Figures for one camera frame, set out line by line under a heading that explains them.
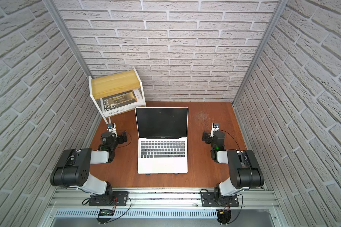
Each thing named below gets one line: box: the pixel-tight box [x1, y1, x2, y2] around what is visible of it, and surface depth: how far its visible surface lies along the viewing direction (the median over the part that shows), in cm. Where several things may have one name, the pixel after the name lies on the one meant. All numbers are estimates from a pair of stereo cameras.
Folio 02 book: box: [100, 88, 145, 118], surface depth 94 cm
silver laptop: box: [134, 106, 189, 175], surface depth 85 cm
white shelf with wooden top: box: [88, 67, 147, 126], surface depth 91 cm
